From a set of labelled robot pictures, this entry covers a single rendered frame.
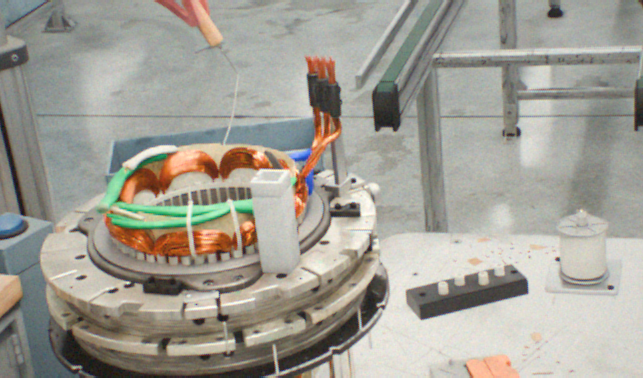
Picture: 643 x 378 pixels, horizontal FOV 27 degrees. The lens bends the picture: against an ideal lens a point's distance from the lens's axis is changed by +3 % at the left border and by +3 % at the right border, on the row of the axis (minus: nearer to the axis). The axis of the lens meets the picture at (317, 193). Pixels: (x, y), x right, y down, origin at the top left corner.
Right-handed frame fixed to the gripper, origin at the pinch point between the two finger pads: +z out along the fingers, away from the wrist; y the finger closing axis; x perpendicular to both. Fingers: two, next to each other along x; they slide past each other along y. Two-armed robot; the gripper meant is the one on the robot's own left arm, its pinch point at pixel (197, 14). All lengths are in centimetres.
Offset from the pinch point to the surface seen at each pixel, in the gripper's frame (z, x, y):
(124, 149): 11.5, 18.0, -4.3
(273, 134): 18.7, 4.6, 5.2
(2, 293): 7.8, 4.0, -37.9
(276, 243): 12.2, -23.4, -30.7
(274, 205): 8.9, -24.8, -29.9
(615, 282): 59, -18, 22
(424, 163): 85, 71, 112
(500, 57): 69, 48, 122
